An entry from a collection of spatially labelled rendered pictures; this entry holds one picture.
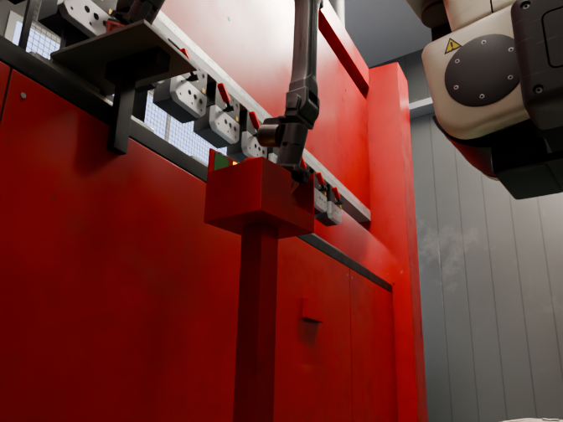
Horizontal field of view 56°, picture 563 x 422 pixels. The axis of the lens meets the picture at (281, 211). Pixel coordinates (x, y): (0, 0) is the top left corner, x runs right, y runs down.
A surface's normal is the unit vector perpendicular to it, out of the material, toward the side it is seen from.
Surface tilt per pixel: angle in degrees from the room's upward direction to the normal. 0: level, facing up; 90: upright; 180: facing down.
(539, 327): 90
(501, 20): 90
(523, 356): 90
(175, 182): 90
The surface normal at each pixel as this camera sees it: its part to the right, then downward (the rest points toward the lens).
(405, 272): -0.45, -0.29
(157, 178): 0.89, -0.12
